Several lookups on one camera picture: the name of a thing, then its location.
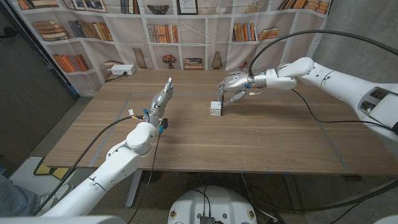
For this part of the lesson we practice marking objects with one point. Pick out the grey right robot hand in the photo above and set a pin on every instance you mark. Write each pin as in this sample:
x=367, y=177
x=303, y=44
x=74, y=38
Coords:
x=237, y=81

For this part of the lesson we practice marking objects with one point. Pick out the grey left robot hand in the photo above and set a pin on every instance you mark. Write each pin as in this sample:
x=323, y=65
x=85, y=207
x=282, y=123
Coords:
x=158, y=104

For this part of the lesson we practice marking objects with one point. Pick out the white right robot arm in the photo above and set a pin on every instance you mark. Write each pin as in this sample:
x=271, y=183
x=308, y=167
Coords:
x=342, y=84

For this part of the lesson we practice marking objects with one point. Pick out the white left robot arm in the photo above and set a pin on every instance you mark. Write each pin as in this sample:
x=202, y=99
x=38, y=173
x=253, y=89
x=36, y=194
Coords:
x=118, y=165

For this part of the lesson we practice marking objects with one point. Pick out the small white cube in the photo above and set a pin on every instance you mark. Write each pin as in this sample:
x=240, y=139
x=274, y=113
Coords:
x=215, y=109

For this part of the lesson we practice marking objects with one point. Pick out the white power strip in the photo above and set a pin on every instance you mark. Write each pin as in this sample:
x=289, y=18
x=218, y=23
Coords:
x=122, y=69

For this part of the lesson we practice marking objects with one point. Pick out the printed bookshelf backdrop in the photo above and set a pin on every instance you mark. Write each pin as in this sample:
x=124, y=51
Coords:
x=124, y=31

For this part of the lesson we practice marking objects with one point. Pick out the grey metal table leg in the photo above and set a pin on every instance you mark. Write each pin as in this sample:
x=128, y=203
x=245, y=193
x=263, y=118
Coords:
x=293, y=196
x=133, y=189

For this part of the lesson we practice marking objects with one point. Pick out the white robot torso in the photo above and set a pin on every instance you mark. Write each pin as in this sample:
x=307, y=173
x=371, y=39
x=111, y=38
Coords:
x=217, y=202

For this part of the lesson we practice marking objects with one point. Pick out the white grey sneaker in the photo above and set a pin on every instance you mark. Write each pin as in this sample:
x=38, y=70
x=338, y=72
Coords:
x=49, y=196

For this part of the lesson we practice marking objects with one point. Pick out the white yellow floor mat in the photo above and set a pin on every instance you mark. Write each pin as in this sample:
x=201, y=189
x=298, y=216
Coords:
x=28, y=174

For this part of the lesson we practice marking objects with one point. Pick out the person leg blue jeans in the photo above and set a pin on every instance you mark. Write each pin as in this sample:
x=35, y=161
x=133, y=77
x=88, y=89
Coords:
x=15, y=199

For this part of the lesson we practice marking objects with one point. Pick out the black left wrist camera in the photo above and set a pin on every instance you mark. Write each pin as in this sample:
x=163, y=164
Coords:
x=163, y=124

